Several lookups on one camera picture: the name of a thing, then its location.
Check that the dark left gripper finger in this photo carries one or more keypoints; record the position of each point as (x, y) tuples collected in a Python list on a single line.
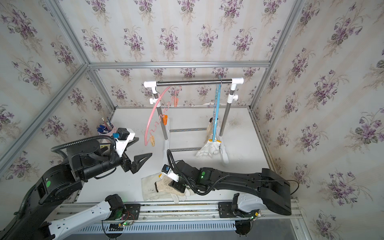
[(139, 161), (133, 141)]

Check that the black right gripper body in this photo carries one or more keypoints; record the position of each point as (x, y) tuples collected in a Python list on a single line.
[(180, 186)]

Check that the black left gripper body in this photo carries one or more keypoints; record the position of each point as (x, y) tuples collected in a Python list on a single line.
[(125, 162)]

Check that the beige glove black cuff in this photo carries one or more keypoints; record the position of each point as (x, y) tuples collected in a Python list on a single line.
[(210, 131), (163, 186)]

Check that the white glove yellow cuff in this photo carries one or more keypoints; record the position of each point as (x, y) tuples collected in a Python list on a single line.
[(210, 149)]

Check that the blue wavy hanger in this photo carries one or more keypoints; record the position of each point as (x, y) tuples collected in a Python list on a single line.
[(216, 109)]

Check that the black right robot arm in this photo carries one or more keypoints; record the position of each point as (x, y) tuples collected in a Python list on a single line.
[(273, 190)]

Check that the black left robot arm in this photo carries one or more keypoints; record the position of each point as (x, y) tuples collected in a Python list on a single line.
[(94, 157)]

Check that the tan plastic clothespin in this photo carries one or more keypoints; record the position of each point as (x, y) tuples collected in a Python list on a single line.
[(152, 140)]

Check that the pink metal pen bucket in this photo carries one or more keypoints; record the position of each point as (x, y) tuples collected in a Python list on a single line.
[(110, 133)]

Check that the blue pens in bucket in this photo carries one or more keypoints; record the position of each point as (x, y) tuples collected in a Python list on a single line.
[(105, 126)]

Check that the orange plastic clothespin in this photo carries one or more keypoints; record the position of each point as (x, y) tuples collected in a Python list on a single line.
[(165, 119)]

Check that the salmon plastic clothespin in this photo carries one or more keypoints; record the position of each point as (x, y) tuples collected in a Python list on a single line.
[(175, 101)]

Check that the small circuit board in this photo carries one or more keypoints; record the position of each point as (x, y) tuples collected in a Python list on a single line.
[(119, 227)]

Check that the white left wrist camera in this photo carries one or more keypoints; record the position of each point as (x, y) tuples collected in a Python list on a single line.
[(123, 137)]

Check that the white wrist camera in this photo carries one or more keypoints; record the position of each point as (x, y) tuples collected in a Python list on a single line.
[(170, 173), (123, 137)]

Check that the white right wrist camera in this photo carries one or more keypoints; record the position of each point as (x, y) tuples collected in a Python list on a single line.
[(170, 173)]

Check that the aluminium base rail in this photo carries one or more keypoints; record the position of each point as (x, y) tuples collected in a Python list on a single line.
[(200, 216)]

